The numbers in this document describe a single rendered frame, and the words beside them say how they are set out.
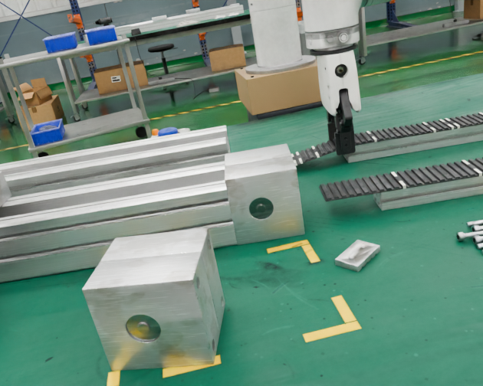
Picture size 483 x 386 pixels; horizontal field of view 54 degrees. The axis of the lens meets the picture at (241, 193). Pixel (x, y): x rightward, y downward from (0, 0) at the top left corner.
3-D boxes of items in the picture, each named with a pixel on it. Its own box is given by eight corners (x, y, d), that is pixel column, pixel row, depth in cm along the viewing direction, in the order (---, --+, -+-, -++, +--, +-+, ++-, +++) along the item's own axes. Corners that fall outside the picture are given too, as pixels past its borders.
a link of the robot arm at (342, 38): (366, 25, 70) (367, 46, 71) (351, 21, 78) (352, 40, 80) (310, 35, 71) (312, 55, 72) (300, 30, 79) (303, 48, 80)
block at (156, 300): (228, 289, 54) (211, 216, 50) (214, 364, 43) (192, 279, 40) (144, 297, 55) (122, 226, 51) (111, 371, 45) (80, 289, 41)
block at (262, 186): (292, 196, 73) (284, 138, 70) (305, 234, 62) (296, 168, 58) (235, 205, 74) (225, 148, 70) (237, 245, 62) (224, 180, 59)
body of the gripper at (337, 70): (364, 40, 71) (369, 112, 75) (348, 34, 80) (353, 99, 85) (315, 49, 71) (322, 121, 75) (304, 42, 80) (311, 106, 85)
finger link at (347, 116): (353, 103, 71) (352, 131, 75) (340, 73, 76) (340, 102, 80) (345, 104, 71) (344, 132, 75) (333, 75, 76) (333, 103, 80)
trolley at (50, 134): (147, 135, 424) (116, 17, 383) (160, 150, 376) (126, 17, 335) (27, 166, 396) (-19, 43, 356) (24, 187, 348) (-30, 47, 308)
